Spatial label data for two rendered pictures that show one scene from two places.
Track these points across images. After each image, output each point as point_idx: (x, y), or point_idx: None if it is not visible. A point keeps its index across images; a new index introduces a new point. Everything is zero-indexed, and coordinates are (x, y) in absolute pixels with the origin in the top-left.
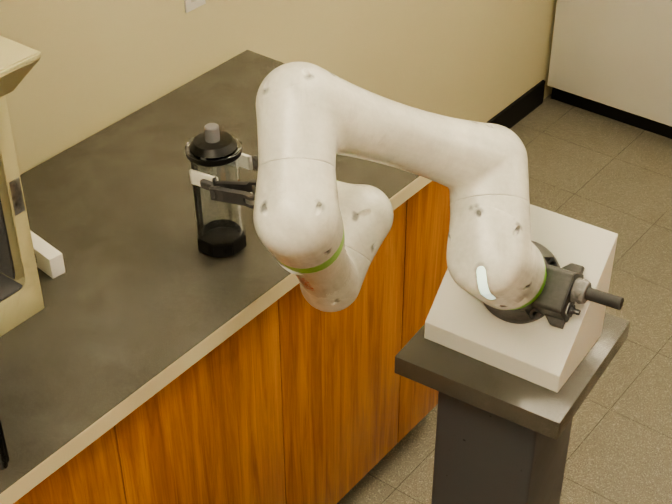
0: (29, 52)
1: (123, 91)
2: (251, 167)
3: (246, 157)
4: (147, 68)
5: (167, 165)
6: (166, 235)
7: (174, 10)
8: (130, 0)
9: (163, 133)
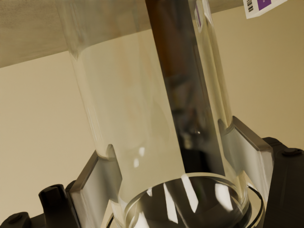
0: None
1: (51, 74)
2: (81, 201)
3: (99, 225)
4: (25, 90)
5: (53, 27)
6: None
7: (1, 138)
8: (54, 152)
9: (30, 48)
